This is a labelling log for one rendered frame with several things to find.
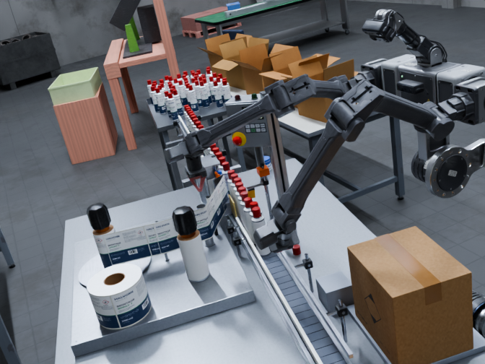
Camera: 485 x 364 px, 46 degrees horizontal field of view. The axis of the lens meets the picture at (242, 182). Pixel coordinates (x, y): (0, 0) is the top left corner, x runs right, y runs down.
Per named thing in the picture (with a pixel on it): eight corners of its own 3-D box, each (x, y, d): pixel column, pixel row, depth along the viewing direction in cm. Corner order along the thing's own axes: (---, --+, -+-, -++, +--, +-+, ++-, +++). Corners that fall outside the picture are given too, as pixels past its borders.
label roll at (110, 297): (162, 299, 215) (152, 266, 209) (129, 333, 200) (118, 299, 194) (120, 292, 225) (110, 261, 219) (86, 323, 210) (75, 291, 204)
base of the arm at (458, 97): (478, 124, 180) (478, 87, 175) (459, 132, 177) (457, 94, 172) (458, 118, 187) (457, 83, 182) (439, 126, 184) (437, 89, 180)
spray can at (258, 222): (256, 252, 233) (247, 208, 225) (268, 248, 235) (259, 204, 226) (260, 258, 229) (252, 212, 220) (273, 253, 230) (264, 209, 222)
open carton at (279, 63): (260, 105, 451) (252, 58, 436) (317, 87, 470) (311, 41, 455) (290, 116, 413) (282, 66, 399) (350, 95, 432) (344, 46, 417)
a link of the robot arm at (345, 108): (377, 92, 146) (355, 69, 152) (345, 133, 152) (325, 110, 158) (459, 123, 176) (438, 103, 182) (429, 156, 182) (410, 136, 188)
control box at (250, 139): (241, 139, 239) (232, 95, 231) (280, 137, 232) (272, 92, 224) (232, 149, 230) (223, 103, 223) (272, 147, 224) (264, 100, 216)
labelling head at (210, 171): (202, 209, 278) (190, 160, 268) (227, 201, 280) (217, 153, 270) (207, 220, 266) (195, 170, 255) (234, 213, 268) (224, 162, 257)
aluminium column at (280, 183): (285, 241, 246) (259, 92, 219) (295, 238, 247) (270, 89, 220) (289, 246, 242) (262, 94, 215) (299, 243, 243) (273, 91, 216)
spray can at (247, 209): (247, 243, 241) (239, 199, 233) (257, 237, 244) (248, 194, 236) (255, 246, 237) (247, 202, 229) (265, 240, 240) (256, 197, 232)
